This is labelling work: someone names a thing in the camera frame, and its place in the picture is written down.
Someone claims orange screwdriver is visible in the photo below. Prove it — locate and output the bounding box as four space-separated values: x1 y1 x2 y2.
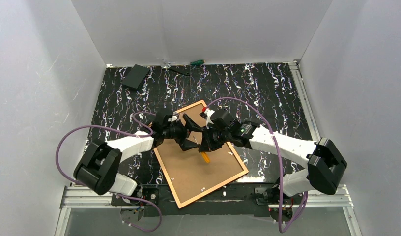
193 136 210 163

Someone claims orange wooden picture frame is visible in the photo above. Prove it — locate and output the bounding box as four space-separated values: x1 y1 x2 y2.
152 100 249 209

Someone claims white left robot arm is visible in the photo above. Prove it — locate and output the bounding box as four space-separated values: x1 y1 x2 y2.
73 109 201 196

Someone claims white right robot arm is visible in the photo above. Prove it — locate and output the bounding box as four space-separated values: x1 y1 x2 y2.
199 108 347 197

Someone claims black flat tool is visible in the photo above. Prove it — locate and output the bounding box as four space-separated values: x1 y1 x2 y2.
169 67 190 76

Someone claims black rectangular box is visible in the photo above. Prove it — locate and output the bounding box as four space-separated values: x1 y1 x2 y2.
122 64 150 91

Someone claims silver metal clip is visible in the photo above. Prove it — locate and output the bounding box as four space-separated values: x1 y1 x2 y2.
160 59 171 69

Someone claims green handled screwdriver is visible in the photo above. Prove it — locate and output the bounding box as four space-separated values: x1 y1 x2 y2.
190 59 205 65

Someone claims aluminium rail right side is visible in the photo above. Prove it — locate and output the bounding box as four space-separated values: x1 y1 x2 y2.
284 61 321 142

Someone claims aluminium rail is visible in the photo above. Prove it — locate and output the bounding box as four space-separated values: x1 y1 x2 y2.
61 185 354 208
284 61 321 142

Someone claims aluminium rail front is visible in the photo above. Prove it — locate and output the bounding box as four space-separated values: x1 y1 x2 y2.
61 185 354 208

